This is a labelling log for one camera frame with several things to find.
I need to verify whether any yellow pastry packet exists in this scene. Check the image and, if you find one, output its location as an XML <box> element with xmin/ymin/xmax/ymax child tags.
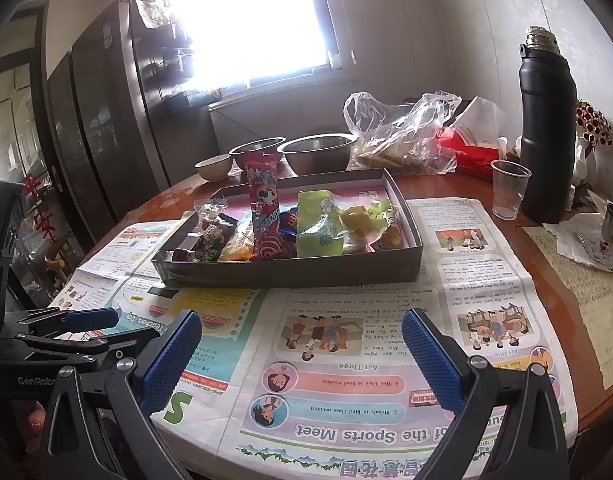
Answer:
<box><xmin>339</xmin><ymin>199</ymin><xmax>392</xmax><ymax>253</ymax></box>

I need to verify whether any dark refrigerator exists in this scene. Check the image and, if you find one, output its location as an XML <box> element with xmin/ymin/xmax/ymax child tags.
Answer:
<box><xmin>46</xmin><ymin>0</ymin><xmax>222</xmax><ymax>241</ymax></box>

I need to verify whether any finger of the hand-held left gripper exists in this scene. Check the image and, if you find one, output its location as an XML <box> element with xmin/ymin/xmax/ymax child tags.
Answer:
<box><xmin>14</xmin><ymin>308</ymin><xmax>121</xmax><ymax>336</ymax></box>
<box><xmin>31</xmin><ymin>337</ymin><xmax>140</xmax><ymax>368</ymax></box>

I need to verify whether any crumpled white paper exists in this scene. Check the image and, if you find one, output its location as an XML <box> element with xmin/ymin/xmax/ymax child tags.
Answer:
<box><xmin>543</xmin><ymin>220</ymin><xmax>613</xmax><ymax>276</ymax></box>

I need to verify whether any person's left hand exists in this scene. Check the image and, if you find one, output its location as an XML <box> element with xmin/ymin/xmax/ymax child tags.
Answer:
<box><xmin>24</xmin><ymin>405</ymin><xmax>48</xmax><ymax>436</ymax></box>

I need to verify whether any newspaper with red header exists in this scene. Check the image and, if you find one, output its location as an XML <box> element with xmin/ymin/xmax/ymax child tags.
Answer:
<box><xmin>56</xmin><ymin>219</ymin><xmax>197</xmax><ymax>311</ymax></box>

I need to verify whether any steel bowl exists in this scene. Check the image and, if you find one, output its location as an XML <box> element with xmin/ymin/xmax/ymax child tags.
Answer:
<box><xmin>229</xmin><ymin>137</ymin><xmax>286</xmax><ymax>173</ymax></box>
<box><xmin>276</xmin><ymin>133</ymin><xmax>358</xmax><ymax>176</ymax></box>

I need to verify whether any newspaper with cartoon pictures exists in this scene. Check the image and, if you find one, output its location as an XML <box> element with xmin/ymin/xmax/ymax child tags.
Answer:
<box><xmin>184</xmin><ymin>197</ymin><xmax>579</xmax><ymax>480</ymax></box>

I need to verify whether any grey cardboard box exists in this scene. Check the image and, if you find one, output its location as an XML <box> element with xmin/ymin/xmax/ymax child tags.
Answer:
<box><xmin>151</xmin><ymin>167</ymin><xmax>424</xmax><ymax>290</ymax></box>

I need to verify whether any black thermos flask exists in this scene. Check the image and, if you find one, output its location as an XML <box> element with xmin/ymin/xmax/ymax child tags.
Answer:
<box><xmin>517</xmin><ymin>26</ymin><xmax>579</xmax><ymax>225</ymax></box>

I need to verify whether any window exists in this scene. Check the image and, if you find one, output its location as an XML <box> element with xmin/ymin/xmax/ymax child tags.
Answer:
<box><xmin>156</xmin><ymin>0</ymin><xmax>359</xmax><ymax>106</ymax></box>

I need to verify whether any orange rice cracker packet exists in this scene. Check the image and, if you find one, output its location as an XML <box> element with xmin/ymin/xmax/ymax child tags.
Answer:
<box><xmin>219</xmin><ymin>222</ymin><xmax>257</xmax><ymax>262</ymax></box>

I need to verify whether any newspaper with green lettering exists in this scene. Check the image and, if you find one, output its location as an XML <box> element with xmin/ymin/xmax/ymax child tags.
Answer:
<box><xmin>106</xmin><ymin>285</ymin><xmax>272</xmax><ymax>441</ymax></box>

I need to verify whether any blue snack packet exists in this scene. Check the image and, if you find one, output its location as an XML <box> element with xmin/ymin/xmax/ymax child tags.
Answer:
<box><xmin>279</xmin><ymin>210</ymin><xmax>300</xmax><ymax>241</ymax></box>

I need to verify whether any speckled ceramic bowl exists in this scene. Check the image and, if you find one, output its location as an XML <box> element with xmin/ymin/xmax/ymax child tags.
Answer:
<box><xmin>195</xmin><ymin>155</ymin><xmax>234</xmax><ymax>182</ymax></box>

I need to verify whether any pink cartoon snack packet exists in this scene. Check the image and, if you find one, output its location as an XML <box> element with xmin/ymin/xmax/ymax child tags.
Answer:
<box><xmin>242</xmin><ymin>149</ymin><xmax>287</xmax><ymax>261</ymax></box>

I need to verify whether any clear plastic bag of flatbread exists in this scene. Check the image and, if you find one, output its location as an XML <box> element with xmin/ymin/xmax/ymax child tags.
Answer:
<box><xmin>343</xmin><ymin>90</ymin><xmax>462</xmax><ymax>176</ymax></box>

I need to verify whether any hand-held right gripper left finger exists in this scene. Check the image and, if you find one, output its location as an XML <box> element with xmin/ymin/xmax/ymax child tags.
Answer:
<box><xmin>34</xmin><ymin>309</ymin><xmax>203</xmax><ymax>480</ymax></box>

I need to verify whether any clear plastic cup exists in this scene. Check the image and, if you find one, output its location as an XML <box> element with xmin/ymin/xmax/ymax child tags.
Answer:
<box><xmin>490</xmin><ymin>160</ymin><xmax>532</xmax><ymax>221</ymax></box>

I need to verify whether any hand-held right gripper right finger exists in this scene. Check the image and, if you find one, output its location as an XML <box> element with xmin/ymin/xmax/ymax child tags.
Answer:
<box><xmin>401</xmin><ymin>309</ymin><xmax>572</xmax><ymax>480</ymax></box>

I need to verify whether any clear snack packet green label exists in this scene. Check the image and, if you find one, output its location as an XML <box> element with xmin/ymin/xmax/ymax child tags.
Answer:
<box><xmin>194</xmin><ymin>199</ymin><xmax>227</xmax><ymax>231</ymax></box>

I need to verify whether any red and white flower ornament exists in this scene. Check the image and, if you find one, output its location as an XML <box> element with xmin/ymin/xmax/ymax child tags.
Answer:
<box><xmin>575</xmin><ymin>101</ymin><xmax>613</xmax><ymax>148</ymax></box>

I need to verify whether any light green snack packet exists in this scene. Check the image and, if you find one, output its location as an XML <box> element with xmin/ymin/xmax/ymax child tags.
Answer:
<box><xmin>296</xmin><ymin>189</ymin><xmax>344</xmax><ymax>259</ymax></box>

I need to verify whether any dark pea snack packet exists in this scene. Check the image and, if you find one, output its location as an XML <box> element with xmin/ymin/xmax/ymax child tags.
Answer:
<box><xmin>194</xmin><ymin>212</ymin><xmax>237</xmax><ymax>263</ymax></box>

